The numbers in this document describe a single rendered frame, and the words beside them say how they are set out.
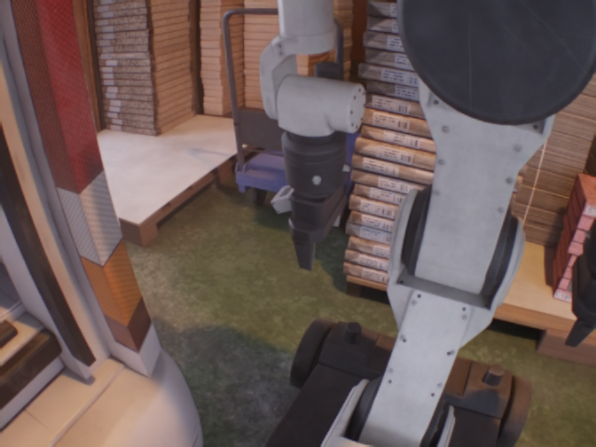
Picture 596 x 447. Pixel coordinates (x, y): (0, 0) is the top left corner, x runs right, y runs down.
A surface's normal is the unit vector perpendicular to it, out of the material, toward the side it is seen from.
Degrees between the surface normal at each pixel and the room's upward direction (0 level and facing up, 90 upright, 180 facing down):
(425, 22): 90
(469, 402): 45
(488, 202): 100
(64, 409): 0
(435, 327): 60
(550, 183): 90
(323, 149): 54
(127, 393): 0
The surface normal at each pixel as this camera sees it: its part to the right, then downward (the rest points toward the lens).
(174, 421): 0.93, 0.07
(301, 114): -0.44, 0.63
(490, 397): -0.30, -0.26
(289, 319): 0.02, -0.84
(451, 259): -0.44, 0.41
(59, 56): 0.99, -0.02
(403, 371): -0.38, -0.02
